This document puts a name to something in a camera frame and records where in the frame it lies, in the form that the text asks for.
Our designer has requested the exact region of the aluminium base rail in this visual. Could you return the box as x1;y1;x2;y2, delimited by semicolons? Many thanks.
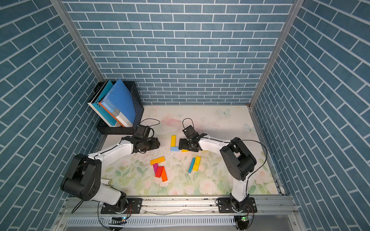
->
52;195;305;231

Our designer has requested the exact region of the floral table mat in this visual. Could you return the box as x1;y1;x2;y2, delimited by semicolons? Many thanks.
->
102;105;279;195

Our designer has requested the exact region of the orange-yellow long block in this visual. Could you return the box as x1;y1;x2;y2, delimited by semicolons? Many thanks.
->
150;157;165;166

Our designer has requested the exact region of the red block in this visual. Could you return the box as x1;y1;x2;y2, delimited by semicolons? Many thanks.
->
155;166;164;178

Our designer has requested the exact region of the blue book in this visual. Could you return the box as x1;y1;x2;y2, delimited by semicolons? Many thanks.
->
101;80;136;128

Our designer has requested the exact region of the magenta block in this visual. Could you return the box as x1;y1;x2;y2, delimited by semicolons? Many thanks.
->
153;163;159;173

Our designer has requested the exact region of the light blue short block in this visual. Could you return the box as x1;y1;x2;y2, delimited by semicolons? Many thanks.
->
170;146;180;152

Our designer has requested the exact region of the black mesh file basket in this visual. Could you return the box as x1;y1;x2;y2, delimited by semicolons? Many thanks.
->
88;80;144;135

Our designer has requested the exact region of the orange block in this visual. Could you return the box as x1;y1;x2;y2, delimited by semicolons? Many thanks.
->
161;167;168;182

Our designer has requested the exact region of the teal book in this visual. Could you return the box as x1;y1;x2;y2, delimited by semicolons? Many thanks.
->
88;80;121;127

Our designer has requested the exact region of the teal long block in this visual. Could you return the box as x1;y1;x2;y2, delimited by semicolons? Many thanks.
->
188;157;196;173

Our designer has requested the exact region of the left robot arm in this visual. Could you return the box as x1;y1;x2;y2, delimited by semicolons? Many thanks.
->
60;125;160;213

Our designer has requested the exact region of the bright yellow long block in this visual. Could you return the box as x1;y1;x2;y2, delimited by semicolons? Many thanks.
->
193;156;201;171

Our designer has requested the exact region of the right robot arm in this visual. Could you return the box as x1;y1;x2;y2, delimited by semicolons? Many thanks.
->
178;125;259;214

